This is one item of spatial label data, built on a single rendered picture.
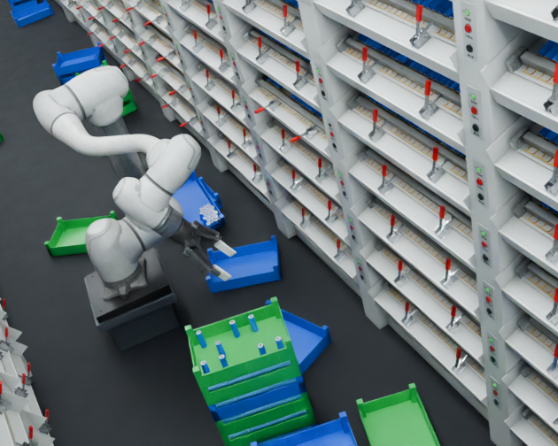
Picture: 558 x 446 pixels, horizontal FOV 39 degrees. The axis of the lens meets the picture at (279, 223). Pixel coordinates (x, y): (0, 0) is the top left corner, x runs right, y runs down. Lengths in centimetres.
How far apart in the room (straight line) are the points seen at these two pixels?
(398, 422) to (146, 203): 109
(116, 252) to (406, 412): 120
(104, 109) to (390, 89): 107
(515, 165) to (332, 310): 147
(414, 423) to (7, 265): 215
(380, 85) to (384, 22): 20
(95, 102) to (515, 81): 150
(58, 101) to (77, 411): 116
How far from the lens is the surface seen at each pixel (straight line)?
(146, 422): 291
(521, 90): 161
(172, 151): 225
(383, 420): 267
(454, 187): 199
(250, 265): 333
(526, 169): 171
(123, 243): 297
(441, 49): 178
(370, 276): 274
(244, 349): 243
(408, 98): 199
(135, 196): 225
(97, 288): 317
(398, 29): 190
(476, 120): 172
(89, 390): 312
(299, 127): 270
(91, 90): 268
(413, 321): 270
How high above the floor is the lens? 214
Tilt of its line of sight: 38 degrees down
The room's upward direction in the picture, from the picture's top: 16 degrees counter-clockwise
